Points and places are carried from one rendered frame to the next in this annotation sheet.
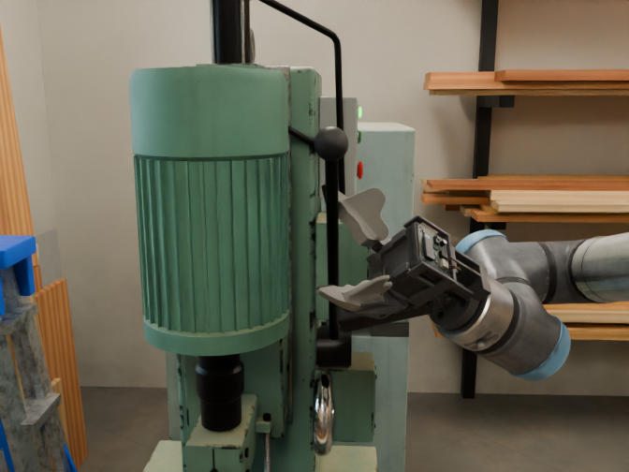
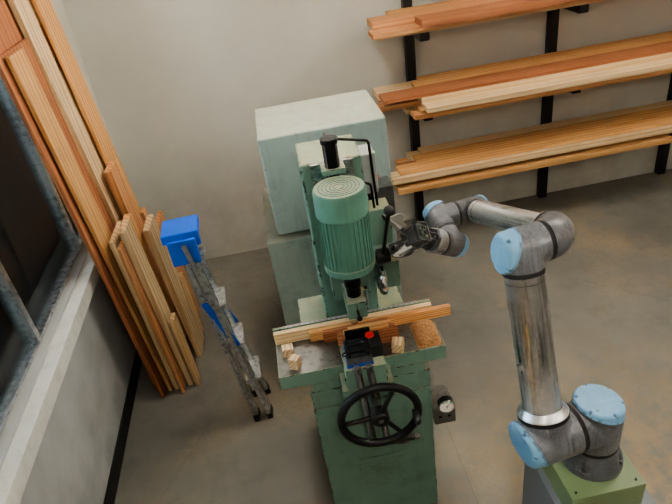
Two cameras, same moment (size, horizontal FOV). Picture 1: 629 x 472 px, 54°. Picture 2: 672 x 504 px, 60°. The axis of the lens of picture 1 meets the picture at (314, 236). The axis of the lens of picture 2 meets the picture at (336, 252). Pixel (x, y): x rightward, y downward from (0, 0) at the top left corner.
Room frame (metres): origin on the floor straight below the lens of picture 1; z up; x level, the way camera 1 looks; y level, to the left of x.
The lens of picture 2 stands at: (-0.94, 0.34, 2.32)
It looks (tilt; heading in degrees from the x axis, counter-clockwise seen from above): 32 degrees down; 354
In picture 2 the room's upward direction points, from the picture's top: 9 degrees counter-clockwise
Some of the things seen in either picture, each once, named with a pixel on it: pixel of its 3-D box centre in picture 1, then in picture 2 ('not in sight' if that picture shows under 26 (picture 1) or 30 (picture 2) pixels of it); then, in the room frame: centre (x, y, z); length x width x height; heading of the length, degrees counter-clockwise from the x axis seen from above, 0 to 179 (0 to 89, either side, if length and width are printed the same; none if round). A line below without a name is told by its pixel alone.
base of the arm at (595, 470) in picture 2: not in sight; (592, 446); (0.14, -0.50, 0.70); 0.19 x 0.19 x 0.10
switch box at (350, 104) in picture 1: (338, 146); (366, 168); (1.03, -0.04, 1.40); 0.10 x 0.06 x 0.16; 177
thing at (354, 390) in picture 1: (345, 395); (387, 270); (0.89, -0.05, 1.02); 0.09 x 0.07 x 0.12; 87
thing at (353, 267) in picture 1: (343, 264); (379, 221); (0.92, -0.05, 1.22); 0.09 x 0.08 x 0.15; 177
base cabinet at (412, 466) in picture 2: not in sight; (368, 407); (0.83, 0.11, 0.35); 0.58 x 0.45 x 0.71; 177
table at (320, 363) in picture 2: not in sight; (360, 356); (0.61, 0.14, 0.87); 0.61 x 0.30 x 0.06; 87
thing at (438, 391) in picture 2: not in sight; (441, 404); (0.56, -0.14, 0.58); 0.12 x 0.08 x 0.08; 177
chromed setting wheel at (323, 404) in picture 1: (323, 412); (382, 279); (0.84, -0.01, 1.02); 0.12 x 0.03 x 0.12; 177
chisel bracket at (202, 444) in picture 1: (226, 446); (355, 300); (0.73, 0.12, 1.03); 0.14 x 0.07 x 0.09; 177
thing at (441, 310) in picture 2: not in sight; (380, 322); (0.71, 0.04, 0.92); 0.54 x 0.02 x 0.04; 87
